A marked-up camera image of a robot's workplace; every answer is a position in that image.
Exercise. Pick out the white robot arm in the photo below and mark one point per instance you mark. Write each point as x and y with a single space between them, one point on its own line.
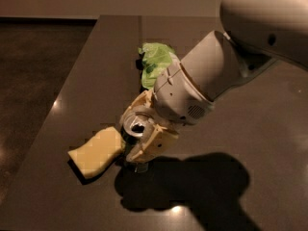
255 34

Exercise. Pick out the green soda can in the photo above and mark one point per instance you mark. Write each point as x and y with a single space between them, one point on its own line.
135 126

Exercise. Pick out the green chip bag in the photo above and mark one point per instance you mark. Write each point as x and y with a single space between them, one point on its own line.
155 58

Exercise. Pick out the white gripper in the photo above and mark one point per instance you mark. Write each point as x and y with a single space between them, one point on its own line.
177 93

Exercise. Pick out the yellow sponge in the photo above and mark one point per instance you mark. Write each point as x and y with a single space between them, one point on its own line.
97 154

